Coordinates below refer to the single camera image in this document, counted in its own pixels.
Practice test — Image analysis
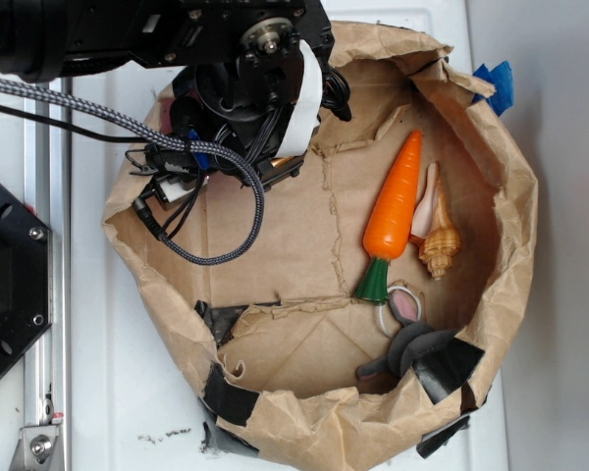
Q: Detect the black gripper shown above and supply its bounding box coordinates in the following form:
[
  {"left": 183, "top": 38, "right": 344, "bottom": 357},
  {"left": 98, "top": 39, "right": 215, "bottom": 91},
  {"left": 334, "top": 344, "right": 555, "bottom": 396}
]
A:
[{"left": 166, "top": 58, "right": 319, "bottom": 189}]

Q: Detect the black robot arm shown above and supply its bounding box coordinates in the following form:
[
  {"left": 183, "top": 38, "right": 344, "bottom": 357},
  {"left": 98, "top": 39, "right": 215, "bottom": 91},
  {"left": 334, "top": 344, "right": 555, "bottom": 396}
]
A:
[{"left": 0, "top": 1, "right": 350, "bottom": 184}]

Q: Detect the orange plastic toy carrot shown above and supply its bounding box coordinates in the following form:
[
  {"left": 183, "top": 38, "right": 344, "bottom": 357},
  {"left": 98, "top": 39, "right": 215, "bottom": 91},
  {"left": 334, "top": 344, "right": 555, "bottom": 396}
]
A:
[{"left": 354, "top": 130, "right": 422, "bottom": 304}]

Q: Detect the tan spiral seashell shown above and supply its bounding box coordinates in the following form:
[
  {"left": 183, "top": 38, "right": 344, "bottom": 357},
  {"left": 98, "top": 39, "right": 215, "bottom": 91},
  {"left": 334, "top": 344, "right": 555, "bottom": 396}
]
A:
[{"left": 409, "top": 162, "right": 462, "bottom": 280}]

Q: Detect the brown paper bag tray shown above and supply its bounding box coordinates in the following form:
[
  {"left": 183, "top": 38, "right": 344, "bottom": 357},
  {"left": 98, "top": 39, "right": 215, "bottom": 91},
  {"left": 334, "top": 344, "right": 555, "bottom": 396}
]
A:
[{"left": 103, "top": 22, "right": 538, "bottom": 470}]

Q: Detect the blue tape piece right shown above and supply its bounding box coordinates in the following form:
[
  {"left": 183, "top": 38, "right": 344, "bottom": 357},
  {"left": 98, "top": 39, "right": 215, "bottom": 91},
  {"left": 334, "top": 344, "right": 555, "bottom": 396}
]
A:
[{"left": 472, "top": 61, "right": 514, "bottom": 117}]

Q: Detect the grey plush bunny toy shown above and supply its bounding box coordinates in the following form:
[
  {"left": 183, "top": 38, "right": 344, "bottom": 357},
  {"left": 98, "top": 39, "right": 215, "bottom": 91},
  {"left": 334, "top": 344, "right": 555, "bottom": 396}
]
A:
[{"left": 355, "top": 285, "right": 458, "bottom": 381}]

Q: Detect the black tape bottom left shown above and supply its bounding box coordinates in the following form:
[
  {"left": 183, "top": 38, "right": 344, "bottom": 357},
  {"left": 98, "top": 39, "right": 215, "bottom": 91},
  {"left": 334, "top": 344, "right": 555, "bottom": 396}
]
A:
[{"left": 202, "top": 363, "right": 260, "bottom": 427}]

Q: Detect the black tape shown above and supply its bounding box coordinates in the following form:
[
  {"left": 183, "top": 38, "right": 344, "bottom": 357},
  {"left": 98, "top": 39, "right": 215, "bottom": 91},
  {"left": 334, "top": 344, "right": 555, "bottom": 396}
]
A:
[
  {"left": 202, "top": 363, "right": 260, "bottom": 427},
  {"left": 412, "top": 338, "right": 485, "bottom": 404}
]

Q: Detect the black tape bottom right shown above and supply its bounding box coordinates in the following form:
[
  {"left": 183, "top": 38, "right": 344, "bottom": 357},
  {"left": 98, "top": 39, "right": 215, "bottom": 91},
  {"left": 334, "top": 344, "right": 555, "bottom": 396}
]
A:
[{"left": 412, "top": 338, "right": 485, "bottom": 404}]

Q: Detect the white flat ribbon cable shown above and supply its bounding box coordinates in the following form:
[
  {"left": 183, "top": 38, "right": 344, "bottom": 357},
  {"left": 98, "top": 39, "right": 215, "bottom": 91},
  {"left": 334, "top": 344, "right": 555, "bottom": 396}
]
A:
[{"left": 277, "top": 39, "right": 322, "bottom": 156}]

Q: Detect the grey braided cable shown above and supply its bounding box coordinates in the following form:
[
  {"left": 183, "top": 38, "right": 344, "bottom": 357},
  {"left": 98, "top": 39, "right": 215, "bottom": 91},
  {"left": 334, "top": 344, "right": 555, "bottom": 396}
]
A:
[{"left": 0, "top": 74, "right": 266, "bottom": 267}]

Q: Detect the aluminium extrusion rail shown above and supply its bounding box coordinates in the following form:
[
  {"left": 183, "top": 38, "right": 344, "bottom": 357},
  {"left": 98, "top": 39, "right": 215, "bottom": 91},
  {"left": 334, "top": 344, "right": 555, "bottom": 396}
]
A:
[{"left": 23, "top": 80, "right": 73, "bottom": 471}]

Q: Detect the white plastic ring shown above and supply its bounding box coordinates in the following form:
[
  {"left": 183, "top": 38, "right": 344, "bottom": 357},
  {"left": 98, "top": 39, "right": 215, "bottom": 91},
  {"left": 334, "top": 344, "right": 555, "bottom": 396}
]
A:
[{"left": 375, "top": 284, "right": 422, "bottom": 339}]

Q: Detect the thin black cable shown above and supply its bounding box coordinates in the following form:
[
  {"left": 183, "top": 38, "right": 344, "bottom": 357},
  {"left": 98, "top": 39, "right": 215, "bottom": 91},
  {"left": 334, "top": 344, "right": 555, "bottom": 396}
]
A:
[{"left": 0, "top": 97, "right": 148, "bottom": 144}]

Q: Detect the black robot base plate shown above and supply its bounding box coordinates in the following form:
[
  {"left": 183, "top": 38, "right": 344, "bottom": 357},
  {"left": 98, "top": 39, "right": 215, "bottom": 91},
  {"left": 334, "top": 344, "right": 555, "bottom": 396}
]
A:
[{"left": 0, "top": 184, "right": 51, "bottom": 380}]

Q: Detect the metal corner bracket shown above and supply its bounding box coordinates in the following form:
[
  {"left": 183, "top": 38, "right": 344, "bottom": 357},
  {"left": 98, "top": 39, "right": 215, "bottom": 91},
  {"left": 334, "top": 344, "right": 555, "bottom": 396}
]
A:
[{"left": 8, "top": 425, "right": 65, "bottom": 471}]

